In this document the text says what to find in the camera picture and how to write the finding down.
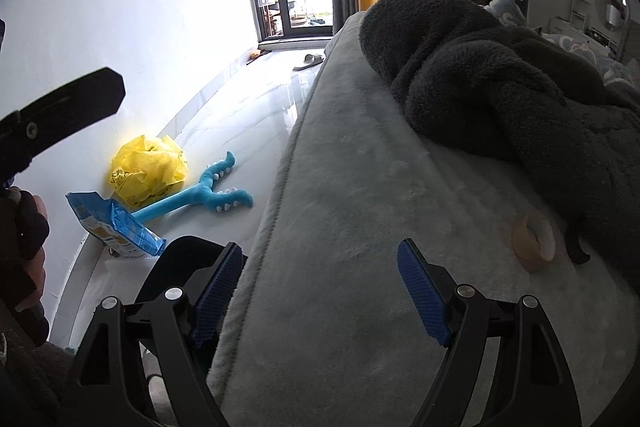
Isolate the grey slipper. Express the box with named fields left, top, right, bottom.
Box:
left=293, top=53, right=324, bottom=72

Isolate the white shelf rack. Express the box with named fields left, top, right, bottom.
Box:
left=549, top=0, right=594, bottom=38

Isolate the black plastic hook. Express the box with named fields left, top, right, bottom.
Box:
left=564, top=225, right=591, bottom=265

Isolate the blue white snack bag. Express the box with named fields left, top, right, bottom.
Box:
left=66, top=192, right=166, bottom=258

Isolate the person's left hand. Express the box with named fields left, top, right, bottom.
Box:
left=1, top=186, right=50, bottom=311

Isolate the round white vanity mirror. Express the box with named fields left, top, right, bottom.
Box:
left=593, top=0, right=631, bottom=58

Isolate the dark grey fleece blanket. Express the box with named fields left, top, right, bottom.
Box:
left=359, top=0, right=639, bottom=285

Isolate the yellow plastic bag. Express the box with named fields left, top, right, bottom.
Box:
left=107, top=134, right=189, bottom=209

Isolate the brown tape roll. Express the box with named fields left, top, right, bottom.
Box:
left=511, top=211, right=555, bottom=273

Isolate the blue patterned quilt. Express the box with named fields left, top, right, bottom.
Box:
left=484, top=0, right=639, bottom=90

